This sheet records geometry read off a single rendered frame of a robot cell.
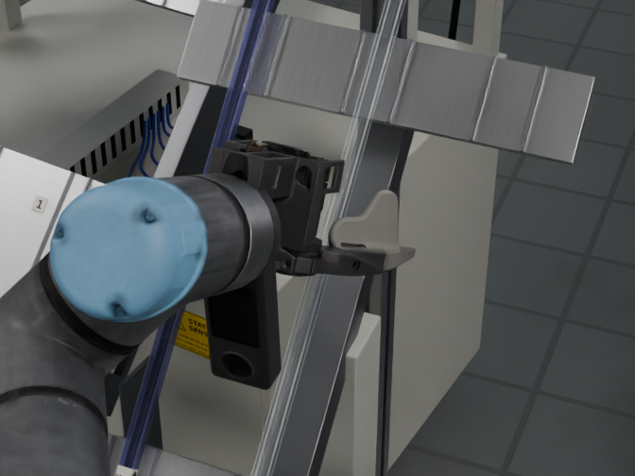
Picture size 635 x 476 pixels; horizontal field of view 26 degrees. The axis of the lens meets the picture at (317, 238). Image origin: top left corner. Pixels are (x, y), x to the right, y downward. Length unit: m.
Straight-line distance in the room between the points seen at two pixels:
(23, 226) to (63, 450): 0.65
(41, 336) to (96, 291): 0.06
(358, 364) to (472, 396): 1.18
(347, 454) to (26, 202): 0.40
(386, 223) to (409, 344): 1.01
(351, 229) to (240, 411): 0.72
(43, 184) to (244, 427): 0.47
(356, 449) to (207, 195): 0.48
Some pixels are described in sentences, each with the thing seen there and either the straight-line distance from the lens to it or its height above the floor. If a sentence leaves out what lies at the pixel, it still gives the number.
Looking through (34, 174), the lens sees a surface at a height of 0.84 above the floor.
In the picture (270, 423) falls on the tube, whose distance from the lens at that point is 1.08.
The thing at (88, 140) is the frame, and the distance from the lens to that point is 1.73.
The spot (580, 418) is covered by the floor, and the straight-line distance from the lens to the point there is 2.31.
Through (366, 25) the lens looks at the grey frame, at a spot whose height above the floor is 0.87.
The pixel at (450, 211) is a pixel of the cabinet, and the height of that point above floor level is 0.45.
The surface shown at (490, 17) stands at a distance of 1.94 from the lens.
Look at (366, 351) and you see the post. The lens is 1.16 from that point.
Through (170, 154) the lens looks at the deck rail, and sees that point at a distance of 1.28.
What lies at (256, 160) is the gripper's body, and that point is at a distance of 0.87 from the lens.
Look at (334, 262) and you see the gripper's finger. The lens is 0.94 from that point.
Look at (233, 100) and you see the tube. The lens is 1.13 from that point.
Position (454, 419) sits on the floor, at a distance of 2.28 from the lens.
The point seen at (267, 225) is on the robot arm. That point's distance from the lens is 0.84.
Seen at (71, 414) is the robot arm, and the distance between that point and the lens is 0.74.
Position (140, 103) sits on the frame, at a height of 0.66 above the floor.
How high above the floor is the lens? 1.59
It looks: 37 degrees down
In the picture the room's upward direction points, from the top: straight up
